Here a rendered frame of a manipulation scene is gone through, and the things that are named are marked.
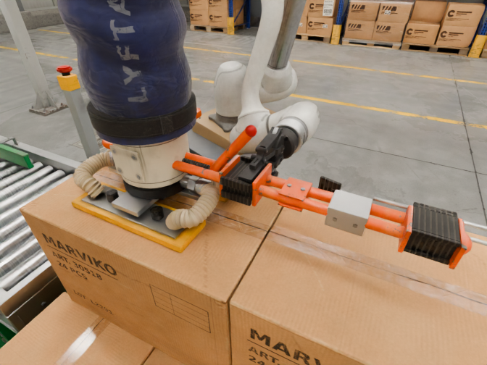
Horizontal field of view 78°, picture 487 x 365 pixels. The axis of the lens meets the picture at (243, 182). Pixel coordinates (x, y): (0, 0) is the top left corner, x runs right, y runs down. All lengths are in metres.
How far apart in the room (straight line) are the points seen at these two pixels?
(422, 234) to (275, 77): 1.00
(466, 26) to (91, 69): 7.44
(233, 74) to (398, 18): 6.43
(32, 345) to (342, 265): 0.91
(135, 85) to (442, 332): 0.68
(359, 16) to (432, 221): 7.20
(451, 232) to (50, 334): 1.07
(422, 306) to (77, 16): 0.76
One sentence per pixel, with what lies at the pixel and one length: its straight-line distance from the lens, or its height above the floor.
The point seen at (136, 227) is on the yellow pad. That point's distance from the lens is 0.72.
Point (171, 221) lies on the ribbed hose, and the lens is 0.66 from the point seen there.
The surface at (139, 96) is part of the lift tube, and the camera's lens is 0.59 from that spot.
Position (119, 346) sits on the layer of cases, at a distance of 1.06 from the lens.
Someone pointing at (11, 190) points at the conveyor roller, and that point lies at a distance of 1.88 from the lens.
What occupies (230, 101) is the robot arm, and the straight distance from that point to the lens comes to 1.39.
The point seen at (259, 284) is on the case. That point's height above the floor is 0.94.
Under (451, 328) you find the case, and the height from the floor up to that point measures 0.94.
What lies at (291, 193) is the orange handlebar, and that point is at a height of 1.09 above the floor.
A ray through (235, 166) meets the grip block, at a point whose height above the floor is 1.09.
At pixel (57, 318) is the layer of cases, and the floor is 0.54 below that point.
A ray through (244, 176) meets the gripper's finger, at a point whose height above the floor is 1.10.
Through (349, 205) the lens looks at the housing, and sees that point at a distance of 0.58.
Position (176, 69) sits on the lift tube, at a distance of 0.62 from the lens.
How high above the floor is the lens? 1.44
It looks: 36 degrees down
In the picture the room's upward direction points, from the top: straight up
